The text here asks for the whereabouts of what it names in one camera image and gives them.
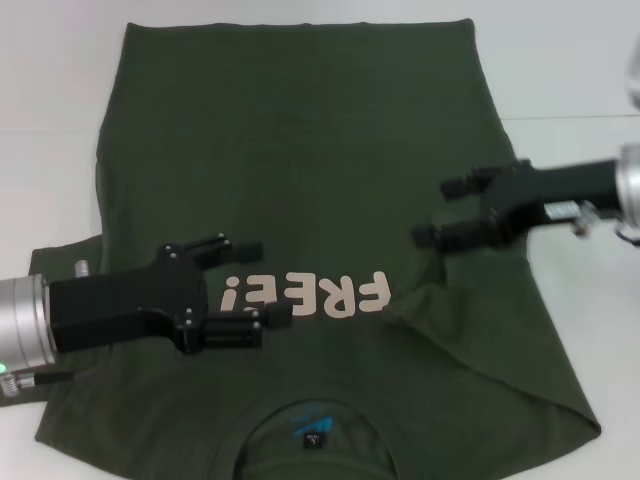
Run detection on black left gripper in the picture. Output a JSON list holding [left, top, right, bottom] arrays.
[[48, 231, 294, 355]]

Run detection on right gripper connector cable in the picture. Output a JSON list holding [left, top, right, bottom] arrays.
[[573, 201, 640, 242]]

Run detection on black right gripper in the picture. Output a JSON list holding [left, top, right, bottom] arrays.
[[411, 158, 622, 254]]

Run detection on dark green FREE t-shirt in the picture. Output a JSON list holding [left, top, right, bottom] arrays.
[[29, 18, 601, 480]]

